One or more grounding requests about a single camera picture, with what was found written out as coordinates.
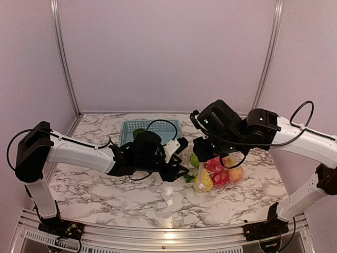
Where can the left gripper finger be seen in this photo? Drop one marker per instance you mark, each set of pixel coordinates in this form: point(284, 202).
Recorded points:
point(170, 173)
point(174, 160)

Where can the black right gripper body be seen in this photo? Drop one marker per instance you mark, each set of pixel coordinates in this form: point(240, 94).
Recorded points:
point(206, 154)

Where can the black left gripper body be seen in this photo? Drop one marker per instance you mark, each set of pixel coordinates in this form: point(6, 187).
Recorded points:
point(145, 164)

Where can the green fake pear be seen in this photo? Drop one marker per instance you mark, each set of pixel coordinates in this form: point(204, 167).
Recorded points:
point(194, 161)

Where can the clear zip top bag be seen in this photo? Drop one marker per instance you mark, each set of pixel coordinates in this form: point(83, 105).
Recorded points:
point(195, 172)

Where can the red fake apple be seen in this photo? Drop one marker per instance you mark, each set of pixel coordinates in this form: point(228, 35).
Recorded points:
point(217, 172)

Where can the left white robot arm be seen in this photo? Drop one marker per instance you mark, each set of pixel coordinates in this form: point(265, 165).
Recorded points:
point(41, 145)

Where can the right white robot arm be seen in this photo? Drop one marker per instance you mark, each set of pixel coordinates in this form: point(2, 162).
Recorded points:
point(266, 130)

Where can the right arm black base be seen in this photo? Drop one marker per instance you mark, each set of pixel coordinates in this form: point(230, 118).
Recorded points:
point(271, 227)

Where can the yellow fake banana bunch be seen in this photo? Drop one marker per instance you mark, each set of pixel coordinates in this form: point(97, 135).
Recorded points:
point(229, 162)

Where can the orange fake peach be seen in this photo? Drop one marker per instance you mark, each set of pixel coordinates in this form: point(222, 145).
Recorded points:
point(235, 175)

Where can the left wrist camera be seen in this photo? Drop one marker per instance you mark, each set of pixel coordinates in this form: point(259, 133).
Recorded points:
point(175, 146)

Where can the right aluminium frame post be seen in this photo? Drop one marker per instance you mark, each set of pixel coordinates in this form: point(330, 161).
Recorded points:
point(275, 30)

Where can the aluminium frame post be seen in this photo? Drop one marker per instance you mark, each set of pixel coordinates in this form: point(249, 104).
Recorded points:
point(55, 10)
point(275, 30)

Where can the front aluminium table rail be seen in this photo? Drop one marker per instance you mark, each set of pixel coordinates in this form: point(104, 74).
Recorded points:
point(104, 238)

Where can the left aluminium frame post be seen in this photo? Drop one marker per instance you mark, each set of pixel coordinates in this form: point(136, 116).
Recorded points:
point(55, 10)

